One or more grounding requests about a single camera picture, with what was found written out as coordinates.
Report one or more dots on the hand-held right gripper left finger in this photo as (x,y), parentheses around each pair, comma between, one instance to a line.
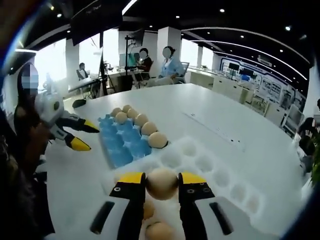
(130,200)

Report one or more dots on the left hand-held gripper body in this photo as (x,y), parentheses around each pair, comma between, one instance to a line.
(51,110)

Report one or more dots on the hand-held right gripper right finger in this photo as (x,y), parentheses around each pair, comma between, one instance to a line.
(192,200)

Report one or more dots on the single brown egg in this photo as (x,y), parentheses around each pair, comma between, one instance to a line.
(162,183)

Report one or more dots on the blue egg tray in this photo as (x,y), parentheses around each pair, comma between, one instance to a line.
(120,147)

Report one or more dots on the white foam egg block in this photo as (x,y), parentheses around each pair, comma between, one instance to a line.
(232,165)

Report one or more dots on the black pouch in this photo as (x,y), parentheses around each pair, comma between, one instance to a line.
(79,103)

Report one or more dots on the white table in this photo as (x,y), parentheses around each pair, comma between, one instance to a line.
(75,175)

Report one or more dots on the person's head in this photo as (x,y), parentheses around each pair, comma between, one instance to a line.
(17,107)

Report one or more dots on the black side desk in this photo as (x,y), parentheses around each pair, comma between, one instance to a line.
(82,84)

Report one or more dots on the black tripod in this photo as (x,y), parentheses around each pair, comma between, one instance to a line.
(102,70)

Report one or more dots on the person's black printed shirt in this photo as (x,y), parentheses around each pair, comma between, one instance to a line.
(17,190)

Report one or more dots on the black pole stand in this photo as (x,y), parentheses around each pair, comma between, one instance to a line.
(127,70)

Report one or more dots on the white power strip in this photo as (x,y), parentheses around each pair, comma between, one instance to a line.
(212,127)

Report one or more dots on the teal screen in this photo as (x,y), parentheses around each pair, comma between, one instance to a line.
(132,59)

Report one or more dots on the black hanging screen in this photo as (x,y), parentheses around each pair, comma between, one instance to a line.
(95,27)

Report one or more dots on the white office chair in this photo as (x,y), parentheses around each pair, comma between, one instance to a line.
(184,71)

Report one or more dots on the row of white cabinets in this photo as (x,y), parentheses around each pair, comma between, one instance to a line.
(225,85)

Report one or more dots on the long ceiling light strip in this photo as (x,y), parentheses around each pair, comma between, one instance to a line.
(130,6)

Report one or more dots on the blue trimmed display shelves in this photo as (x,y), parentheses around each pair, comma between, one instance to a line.
(250,72)

